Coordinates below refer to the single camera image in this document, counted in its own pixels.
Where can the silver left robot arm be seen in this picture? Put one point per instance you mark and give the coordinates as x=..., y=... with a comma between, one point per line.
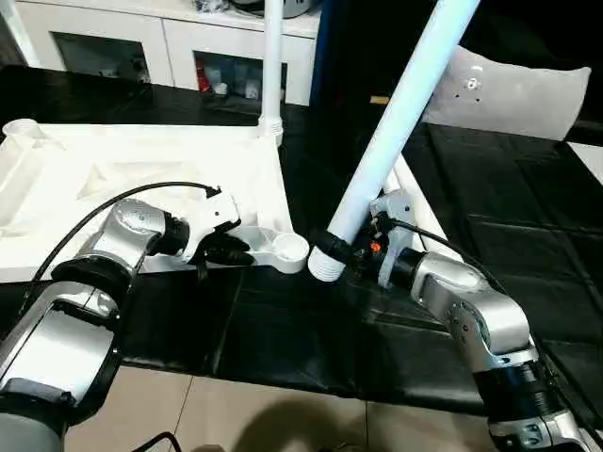
x=61, y=339

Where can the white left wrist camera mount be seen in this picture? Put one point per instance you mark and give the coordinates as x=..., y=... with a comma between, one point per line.
x=216, y=214

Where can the black crumpled bag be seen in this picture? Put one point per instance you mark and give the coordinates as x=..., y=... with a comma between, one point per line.
x=212, y=4

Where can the brown round object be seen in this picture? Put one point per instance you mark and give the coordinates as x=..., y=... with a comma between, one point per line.
x=214, y=448

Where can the black mat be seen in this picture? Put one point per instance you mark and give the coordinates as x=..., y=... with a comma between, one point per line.
x=282, y=320

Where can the small white jar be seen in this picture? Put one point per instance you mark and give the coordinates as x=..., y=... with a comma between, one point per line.
x=252, y=89
x=220, y=87

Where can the white cabinet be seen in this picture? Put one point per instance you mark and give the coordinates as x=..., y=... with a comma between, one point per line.
x=165, y=37

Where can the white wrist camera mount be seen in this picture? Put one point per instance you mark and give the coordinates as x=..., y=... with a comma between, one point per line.
x=396, y=207
x=216, y=214

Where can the black bar pink mark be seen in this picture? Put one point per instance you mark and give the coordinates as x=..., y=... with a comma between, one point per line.
x=589, y=129

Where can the grey helmet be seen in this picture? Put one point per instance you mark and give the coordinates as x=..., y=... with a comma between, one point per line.
x=292, y=7

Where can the red bottle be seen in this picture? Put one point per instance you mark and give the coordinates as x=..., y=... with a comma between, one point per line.
x=203, y=77

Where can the small brass object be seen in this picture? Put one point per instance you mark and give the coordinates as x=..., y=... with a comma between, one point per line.
x=379, y=100

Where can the white flat board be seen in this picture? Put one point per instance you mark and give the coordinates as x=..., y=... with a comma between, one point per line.
x=589, y=160

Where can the grey pillow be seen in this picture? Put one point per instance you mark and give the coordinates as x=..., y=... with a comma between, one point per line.
x=518, y=94

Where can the white plastic table top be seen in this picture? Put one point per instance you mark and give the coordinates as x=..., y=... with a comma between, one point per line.
x=141, y=150

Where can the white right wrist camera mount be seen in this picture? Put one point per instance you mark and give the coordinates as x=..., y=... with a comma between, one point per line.
x=396, y=207

